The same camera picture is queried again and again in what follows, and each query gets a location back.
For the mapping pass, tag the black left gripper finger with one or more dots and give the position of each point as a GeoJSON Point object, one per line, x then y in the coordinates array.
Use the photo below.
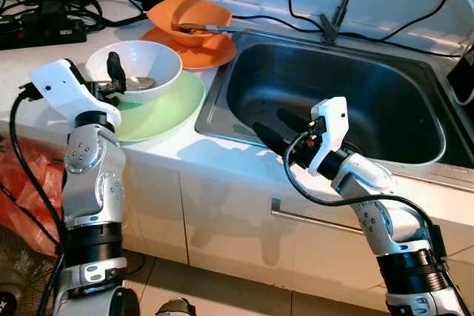
{"type": "Point", "coordinates": [115, 68]}

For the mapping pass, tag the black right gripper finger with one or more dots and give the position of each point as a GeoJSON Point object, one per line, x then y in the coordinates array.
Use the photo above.
{"type": "Point", "coordinates": [292, 120]}
{"type": "Point", "coordinates": [270, 138]}

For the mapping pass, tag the white ribbed bowl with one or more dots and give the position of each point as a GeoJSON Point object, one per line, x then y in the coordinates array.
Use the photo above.
{"type": "Point", "coordinates": [152, 61]}

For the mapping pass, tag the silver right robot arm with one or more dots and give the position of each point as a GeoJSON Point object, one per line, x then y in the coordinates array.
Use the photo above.
{"type": "Point", "coordinates": [374, 183]}

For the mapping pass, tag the metal spoon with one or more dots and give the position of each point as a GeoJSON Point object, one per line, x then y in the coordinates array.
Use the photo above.
{"type": "Point", "coordinates": [141, 81]}
{"type": "Point", "coordinates": [222, 29]}

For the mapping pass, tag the stainless steel sink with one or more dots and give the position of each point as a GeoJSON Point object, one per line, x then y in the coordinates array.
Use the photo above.
{"type": "Point", "coordinates": [333, 72]}

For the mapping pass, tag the green plate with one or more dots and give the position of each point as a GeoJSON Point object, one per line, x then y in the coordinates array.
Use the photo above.
{"type": "Point", "coordinates": [174, 112]}

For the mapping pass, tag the orange bowl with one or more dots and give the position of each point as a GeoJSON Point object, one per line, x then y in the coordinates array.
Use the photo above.
{"type": "Point", "coordinates": [167, 12]}

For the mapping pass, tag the black power strip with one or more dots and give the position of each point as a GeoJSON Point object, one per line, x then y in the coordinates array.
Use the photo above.
{"type": "Point", "coordinates": [44, 33]}
{"type": "Point", "coordinates": [63, 9]}

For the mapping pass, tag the dark object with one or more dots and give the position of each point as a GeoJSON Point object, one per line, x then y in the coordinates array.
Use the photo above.
{"type": "Point", "coordinates": [463, 72]}

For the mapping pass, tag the orange plate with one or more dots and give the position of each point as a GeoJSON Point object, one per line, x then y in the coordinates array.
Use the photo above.
{"type": "Point", "coordinates": [215, 55]}

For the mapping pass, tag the orange plastic bag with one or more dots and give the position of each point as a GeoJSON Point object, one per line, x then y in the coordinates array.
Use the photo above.
{"type": "Point", "coordinates": [29, 197]}

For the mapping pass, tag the dark woven mat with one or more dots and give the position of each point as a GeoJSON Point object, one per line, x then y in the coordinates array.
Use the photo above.
{"type": "Point", "coordinates": [22, 257]}

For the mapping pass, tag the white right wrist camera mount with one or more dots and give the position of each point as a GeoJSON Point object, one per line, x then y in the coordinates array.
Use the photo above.
{"type": "Point", "coordinates": [329, 120]}

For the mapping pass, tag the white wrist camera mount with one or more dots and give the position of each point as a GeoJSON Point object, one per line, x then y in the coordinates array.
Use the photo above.
{"type": "Point", "coordinates": [59, 90]}
{"type": "Point", "coordinates": [329, 120]}

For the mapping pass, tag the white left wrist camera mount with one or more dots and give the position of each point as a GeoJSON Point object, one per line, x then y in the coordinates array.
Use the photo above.
{"type": "Point", "coordinates": [59, 90]}

